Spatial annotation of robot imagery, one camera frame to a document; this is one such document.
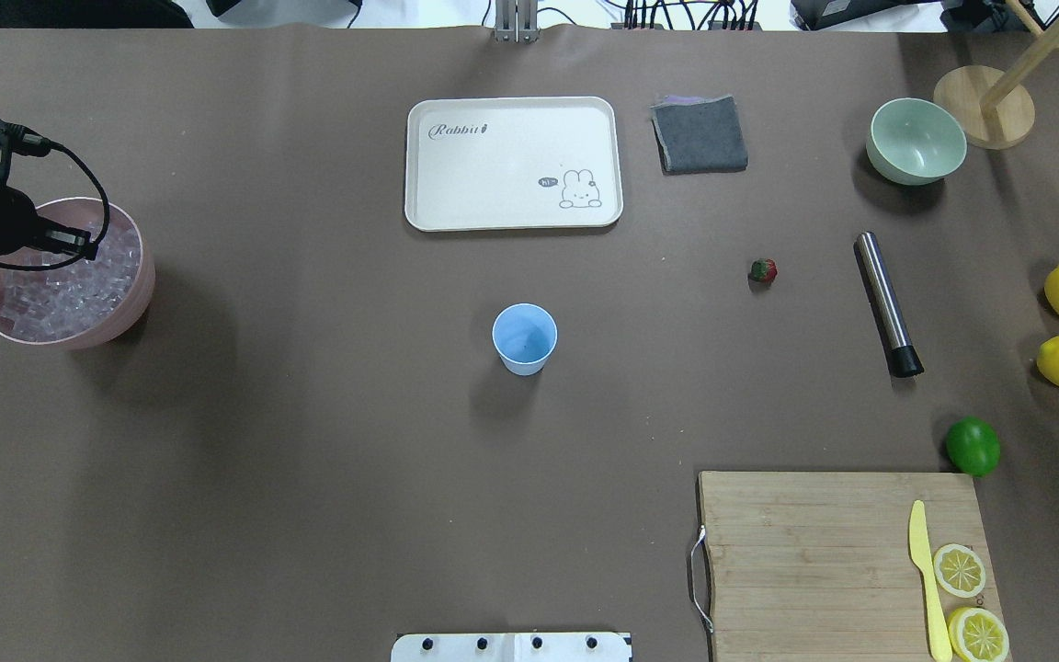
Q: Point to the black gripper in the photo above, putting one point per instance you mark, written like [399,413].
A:
[15,229]

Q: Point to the light blue cup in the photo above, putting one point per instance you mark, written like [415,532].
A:
[525,336]

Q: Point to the wooden cup stand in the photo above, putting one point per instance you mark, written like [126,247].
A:
[991,105]

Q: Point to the pink bowl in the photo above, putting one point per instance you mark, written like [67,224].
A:
[114,324]

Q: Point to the cream rabbit tray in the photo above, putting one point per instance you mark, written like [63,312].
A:
[512,163]

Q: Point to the grey folded cloth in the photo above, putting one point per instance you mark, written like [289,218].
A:
[698,135]

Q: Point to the red strawberry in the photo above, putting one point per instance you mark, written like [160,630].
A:
[763,270]

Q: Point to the bamboo cutting board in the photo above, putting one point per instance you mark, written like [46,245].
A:
[815,565]

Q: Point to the steel muddler black tip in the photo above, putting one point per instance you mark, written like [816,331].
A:
[900,352]

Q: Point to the mint green bowl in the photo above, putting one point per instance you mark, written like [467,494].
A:
[913,142]

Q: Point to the yellow plastic knife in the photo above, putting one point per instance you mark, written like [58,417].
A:
[939,643]

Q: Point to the green lime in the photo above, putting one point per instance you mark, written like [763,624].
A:
[973,446]

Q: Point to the upper lemon slice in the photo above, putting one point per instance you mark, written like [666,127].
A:
[960,571]

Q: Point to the lemon slice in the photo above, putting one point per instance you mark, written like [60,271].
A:
[960,571]
[977,634]

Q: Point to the lower lemon slice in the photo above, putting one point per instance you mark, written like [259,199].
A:
[977,634]

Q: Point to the aluminium frame post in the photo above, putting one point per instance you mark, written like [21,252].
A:
[516,21]

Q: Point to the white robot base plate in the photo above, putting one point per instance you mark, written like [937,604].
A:
[527,646]

